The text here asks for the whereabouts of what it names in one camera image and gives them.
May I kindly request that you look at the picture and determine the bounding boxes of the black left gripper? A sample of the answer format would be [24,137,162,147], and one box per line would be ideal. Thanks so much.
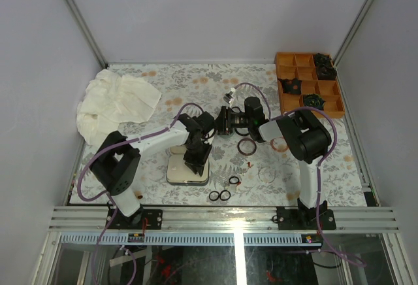
[184,139,213,176]

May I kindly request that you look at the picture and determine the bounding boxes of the cream and navy jewelry box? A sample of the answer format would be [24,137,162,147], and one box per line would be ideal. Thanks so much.
[167,146,210,186]

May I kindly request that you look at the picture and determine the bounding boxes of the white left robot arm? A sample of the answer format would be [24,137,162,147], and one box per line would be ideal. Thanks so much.
[89,112,215,229]

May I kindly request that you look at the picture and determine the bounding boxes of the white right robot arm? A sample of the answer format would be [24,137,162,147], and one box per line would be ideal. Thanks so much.
[215,97,337,229]

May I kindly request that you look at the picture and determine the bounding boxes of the pale green jade bangle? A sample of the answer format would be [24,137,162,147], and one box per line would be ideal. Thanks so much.
[217,133,233,139]

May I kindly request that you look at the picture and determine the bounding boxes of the black bangle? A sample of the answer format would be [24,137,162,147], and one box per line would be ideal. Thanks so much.
[231,107,250,137]

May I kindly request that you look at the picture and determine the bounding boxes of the dark purple bangle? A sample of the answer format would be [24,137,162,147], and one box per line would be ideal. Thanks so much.
[237,138,257,156]

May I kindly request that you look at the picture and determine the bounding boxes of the orange-red bangle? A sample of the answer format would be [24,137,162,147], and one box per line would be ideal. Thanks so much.
[270,137,289,153]

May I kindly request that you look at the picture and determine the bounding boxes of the dark fabric flower orange dots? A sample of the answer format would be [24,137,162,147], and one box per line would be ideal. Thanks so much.
[280,78,302,95]

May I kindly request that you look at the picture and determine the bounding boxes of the dark green fabric flower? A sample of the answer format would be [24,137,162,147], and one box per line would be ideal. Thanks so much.
[302,93,326,110]

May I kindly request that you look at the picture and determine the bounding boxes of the orange divided tray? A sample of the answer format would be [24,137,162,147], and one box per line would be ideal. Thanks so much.
[275,52,345,118]

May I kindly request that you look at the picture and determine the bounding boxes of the white crumpled cloth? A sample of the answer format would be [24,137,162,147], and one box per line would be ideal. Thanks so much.
[76,69,162,146]

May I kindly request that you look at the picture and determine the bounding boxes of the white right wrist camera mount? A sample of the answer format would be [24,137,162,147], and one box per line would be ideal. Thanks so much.
[223,88,236,107]

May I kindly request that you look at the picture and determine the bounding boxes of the silver wire bangle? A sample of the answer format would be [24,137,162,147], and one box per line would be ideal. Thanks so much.
[257,167,277,184]

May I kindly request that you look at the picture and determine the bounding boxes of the aluminium rail frame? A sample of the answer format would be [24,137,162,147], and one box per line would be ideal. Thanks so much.
[48,206,400,246]

